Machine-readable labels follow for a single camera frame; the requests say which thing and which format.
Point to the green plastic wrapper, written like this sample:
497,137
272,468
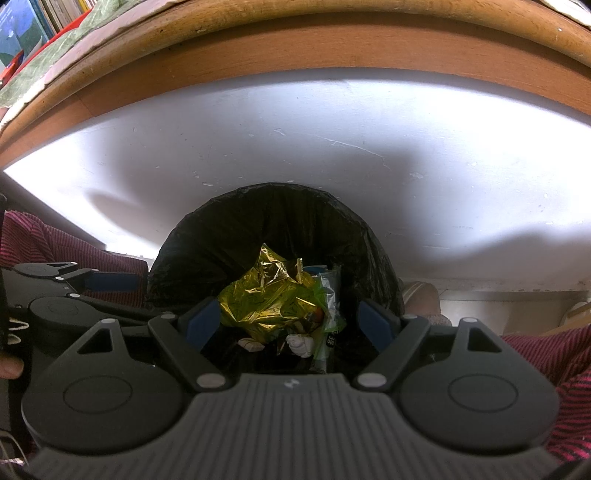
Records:
331,318

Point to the large blue book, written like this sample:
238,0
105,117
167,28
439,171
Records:
21,27

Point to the green striped blanket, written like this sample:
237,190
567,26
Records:
55,55

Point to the person's leg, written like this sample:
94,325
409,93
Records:
554,360
46,244

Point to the person's left leg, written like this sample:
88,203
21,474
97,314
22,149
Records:
46,244

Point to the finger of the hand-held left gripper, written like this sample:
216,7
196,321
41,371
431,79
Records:
120,311
115,280

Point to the small colourful wrapper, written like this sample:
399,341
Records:
315,316

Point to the crumpled white tissue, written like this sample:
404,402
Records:
300,344

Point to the beige slipper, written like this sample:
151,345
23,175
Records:
420,302

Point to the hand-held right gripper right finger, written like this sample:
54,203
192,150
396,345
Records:
374,323

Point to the large gold foil wrapper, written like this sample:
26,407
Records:
258,300

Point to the person's right leg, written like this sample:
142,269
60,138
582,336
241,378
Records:
554,360

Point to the black lined trash bin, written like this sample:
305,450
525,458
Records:
277,217

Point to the wooden bed frame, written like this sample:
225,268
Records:
323,50

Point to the row of upright books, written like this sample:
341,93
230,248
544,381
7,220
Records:
64,9

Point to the person's left hand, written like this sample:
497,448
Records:
9,368

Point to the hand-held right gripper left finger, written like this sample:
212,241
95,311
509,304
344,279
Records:
205,323

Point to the white paper scrap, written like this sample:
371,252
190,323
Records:
251,345

